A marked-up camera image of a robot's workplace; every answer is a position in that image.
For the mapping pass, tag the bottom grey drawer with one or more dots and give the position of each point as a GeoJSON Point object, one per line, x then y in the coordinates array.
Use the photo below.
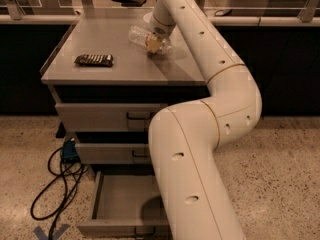
{"type": "Point", "coordinates": [126, 206]}

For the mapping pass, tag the grey drawer cabinet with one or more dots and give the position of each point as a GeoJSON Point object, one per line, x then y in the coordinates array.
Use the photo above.
{"type": "Point", "coordinates": [135, 77]}

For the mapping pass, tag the dark striped snack bag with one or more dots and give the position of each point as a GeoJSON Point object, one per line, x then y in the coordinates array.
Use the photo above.
{"type": "Point", "coordinates": [95, 60]}

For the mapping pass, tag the black chair seat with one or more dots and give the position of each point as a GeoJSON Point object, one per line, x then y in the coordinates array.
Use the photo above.
{"type": "Point", "coordinates": [131, 3]}

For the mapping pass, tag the blue power box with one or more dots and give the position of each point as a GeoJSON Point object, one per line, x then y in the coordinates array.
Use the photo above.
{"type": "Point", "coordinates": [69, 153]}

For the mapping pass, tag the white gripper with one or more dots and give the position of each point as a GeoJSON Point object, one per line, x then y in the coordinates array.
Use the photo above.
{"type": "Point", "coordinates": [162, 30]}

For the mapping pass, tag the grey drawer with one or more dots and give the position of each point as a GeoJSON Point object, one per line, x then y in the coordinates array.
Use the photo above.
{"type": "Point", "coordinates": [102, 153]}
{"type": "Point", "coordinates": [126, 206]}
{"type": "Point", "coordinates": [107, 117]}

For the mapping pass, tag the clear plastic water bottle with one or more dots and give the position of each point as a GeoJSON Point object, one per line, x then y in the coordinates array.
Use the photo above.
{"type": "Point", "coordinates": [137, 35]}

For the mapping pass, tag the top grey drawer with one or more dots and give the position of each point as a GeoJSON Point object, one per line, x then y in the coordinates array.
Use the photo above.
{"type": "Point", "coordinates": [107, 117]}

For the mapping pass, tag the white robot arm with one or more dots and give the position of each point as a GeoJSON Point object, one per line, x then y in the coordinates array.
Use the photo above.
{"type": "Point", "coordinates": [183, 137]}

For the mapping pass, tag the white ceramic bowl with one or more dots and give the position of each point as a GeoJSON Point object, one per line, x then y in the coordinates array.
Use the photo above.
{"type": "Point", "coordinates": [147, 17]}

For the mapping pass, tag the middle grey drawer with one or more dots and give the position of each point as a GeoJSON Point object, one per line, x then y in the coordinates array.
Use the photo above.
{"type": "Point", "coordinates": [102, 153]}

